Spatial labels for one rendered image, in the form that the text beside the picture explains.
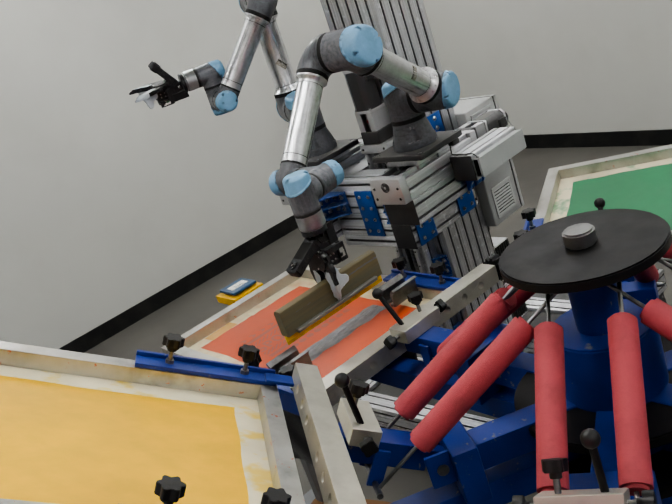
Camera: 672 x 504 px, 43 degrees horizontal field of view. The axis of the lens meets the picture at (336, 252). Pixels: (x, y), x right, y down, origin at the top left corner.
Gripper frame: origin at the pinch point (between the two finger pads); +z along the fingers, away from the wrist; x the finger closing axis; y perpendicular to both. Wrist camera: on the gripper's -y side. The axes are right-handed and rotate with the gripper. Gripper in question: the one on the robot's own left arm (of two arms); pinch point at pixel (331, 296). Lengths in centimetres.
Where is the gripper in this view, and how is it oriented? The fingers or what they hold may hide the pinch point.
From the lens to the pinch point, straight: 232.8
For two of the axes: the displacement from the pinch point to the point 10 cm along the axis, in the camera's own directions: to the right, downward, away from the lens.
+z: 3.2, 8.9, 3.4
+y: 7.2, -4.6, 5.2
